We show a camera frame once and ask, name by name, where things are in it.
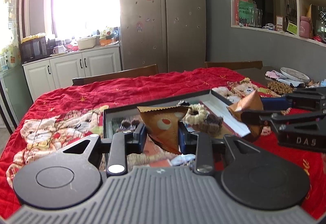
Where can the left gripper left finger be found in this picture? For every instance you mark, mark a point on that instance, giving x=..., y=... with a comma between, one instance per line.
x=73, y=174

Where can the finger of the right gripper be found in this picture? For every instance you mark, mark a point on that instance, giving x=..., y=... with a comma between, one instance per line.
x=312, y=99
x=276, y=119

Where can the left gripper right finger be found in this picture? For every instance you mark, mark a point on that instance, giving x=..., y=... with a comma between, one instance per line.
x=248, y=174

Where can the brown snack packet with egg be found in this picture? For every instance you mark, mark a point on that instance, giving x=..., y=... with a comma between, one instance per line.
x=162, y=125

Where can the wooden bead trivet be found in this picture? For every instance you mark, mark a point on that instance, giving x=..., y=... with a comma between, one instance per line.
x=279, y=88

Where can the white plate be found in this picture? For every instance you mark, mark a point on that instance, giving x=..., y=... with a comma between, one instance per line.
x=294, y=75

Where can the brown knitted bow right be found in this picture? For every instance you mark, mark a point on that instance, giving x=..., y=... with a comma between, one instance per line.
x=211, y=125

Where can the brown knitted bow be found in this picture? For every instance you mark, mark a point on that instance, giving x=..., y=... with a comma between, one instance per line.
x=211, y=125
x=129, y=124

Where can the black shallow box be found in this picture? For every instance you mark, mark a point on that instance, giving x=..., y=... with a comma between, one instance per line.
x=153, y=155

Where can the wooden chair back right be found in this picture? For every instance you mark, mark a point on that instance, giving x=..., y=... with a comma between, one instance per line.
x=236, y=65

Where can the wooden chair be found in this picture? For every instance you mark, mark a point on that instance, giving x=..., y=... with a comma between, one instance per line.
x=132, y=73
x=236, y=65

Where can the cream knitted scrunchie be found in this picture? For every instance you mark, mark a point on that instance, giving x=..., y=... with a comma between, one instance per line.
x=196, y=114

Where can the red bear-print quilt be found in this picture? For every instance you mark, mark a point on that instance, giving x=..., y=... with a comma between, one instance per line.
x=62, y=116

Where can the pink thermos bottle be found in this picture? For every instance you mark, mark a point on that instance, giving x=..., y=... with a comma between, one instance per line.
x=305, y=27

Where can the brown knitted bow left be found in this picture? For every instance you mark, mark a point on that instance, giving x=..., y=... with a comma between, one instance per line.
x=129, y=124

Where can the green paper sign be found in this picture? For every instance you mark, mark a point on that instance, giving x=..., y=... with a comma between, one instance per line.
x=246, y=13

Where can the white kitchen cabinet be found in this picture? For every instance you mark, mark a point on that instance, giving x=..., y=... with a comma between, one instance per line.
x=58, y=71

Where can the wooden chair back left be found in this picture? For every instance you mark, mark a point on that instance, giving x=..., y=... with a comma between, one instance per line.
x=132, y=73

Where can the white mug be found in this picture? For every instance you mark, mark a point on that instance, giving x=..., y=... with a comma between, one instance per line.
x=59, y=49

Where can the black microwave oven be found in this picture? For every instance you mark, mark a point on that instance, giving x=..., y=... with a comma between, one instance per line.
x=33, y=50

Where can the silver double-door refrigerator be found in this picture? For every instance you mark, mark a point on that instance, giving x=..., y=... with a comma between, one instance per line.
x=168, y=33

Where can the cream plastic basin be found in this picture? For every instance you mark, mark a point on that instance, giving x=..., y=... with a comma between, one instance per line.
x=86, y=43

